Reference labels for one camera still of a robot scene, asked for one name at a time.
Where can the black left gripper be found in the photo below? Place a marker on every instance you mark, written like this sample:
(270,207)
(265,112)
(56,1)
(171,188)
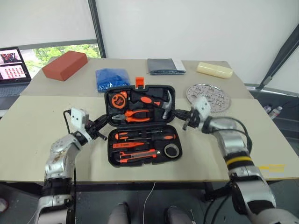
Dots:
(93,130)

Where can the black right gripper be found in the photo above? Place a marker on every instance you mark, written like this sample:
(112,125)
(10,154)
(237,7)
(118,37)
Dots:
(193,120)

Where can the orange tester screwdriver pen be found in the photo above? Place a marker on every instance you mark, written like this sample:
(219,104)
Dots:
(126,144)

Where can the black electrical tape roll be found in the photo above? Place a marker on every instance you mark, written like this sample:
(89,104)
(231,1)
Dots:
(166,152)

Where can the black tool case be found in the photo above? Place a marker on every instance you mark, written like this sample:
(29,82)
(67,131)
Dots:
(142,130)

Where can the orange black utility knife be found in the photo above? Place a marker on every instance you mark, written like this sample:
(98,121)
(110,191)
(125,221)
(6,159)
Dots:
(137,155)

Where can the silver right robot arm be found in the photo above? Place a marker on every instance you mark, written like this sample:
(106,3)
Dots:
(233,140)

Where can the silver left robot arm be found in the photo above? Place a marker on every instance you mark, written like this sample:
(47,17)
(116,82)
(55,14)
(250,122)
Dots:
(60,151)

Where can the orange black tape measure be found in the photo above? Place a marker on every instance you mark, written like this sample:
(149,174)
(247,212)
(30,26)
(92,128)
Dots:
(118,100)

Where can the round perforated steel plate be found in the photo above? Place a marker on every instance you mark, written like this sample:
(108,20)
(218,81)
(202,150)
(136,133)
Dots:
(219,98)

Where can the blue plastic bag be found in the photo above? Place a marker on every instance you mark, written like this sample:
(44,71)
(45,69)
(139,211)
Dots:
(112,78)

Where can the cream cylindrical case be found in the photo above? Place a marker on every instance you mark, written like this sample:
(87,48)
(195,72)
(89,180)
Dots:
(215,70)

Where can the dark grey folded cloth package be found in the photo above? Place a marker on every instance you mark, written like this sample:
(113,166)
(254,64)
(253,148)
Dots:
(161,65)

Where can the red brick block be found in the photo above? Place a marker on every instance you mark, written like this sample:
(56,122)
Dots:
(64,66)

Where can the dark capped plastic bottle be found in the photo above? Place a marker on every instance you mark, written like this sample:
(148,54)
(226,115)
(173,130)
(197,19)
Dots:
(268,109)

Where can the dark rounded shape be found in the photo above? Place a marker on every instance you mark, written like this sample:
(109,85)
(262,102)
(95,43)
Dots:
(178,215)
(119,213)

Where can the clear white labelled bottle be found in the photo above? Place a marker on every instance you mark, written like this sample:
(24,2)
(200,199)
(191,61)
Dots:
(276,113)

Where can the open laptop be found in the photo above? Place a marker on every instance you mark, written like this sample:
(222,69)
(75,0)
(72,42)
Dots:
(11,65)

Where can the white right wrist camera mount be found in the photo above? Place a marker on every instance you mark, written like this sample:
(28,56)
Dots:
(202,106)

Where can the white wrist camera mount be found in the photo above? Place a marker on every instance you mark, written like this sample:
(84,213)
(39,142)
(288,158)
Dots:
(202,106)
(78,116)

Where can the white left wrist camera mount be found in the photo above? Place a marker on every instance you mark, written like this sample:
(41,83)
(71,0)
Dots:
(78,116)

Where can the black metal table frame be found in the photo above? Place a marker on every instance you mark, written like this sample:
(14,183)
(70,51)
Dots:
(140,185)

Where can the dark window frame post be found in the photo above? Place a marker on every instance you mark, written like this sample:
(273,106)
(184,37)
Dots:
(98,28)

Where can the dark slanted frame post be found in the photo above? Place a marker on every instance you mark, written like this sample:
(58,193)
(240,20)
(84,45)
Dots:
(278,58)

